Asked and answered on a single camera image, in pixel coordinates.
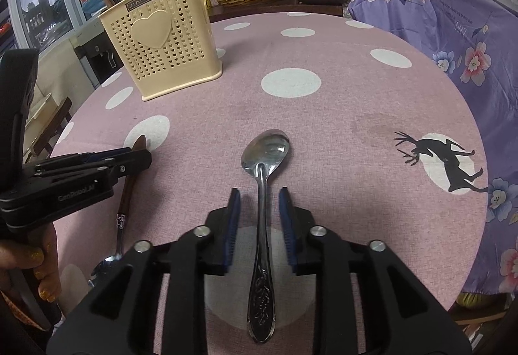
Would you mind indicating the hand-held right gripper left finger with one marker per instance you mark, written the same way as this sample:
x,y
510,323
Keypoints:
x,y
232,235

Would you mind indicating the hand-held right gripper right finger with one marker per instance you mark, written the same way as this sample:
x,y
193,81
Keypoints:
x,y
287,235

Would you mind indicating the purple floral cloth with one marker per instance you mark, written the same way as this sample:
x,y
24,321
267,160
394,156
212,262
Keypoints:
x,y
465,55

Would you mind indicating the wooden chair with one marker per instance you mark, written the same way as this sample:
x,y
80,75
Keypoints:
x,y
52,126

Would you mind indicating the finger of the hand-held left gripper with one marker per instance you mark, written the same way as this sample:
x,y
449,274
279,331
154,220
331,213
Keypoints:
x,y
129,163
113,152

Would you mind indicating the grey water dispenser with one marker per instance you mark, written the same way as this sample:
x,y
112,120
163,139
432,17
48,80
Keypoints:
x,y
97,55

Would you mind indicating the beige plastic utensil holder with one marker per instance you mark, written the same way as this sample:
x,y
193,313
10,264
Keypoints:
x,y
162,55

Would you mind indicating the pink polka-dot tablecloth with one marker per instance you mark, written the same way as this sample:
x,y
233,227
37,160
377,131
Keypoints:
x,y
344,96

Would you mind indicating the person's left hand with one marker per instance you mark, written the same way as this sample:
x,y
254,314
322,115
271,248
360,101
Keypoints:
x,y
48,270

